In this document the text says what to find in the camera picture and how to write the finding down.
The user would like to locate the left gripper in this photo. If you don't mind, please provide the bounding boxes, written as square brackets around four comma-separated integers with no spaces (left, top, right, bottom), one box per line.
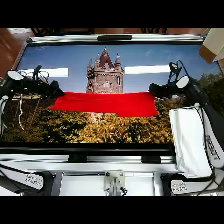
[45,80,66,100]

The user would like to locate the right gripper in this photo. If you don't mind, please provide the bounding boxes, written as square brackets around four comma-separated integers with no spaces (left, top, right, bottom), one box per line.
[148,82,178,100]

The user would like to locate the red T-shirt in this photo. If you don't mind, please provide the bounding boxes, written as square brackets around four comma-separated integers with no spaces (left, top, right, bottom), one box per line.
[49,91,160,119]

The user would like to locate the white garment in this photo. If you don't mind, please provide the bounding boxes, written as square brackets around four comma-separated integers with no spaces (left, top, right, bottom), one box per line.
[168,103,214,180]

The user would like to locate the cardboard box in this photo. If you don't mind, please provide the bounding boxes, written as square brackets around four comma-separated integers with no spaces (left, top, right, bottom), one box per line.
[198,28,224,65]

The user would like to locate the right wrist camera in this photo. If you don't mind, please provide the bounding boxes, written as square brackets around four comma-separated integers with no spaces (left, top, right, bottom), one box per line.
[167,60,185,84]

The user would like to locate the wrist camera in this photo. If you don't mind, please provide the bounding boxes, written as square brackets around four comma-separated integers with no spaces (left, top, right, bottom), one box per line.
[167,60,185,84]
[32,64,45,82]

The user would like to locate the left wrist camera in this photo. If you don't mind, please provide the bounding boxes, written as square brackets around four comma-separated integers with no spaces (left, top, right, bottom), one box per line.
[32,64,45,82]

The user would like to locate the silver frame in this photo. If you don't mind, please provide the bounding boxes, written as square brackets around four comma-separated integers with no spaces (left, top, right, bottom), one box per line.
[0,33,224,197]

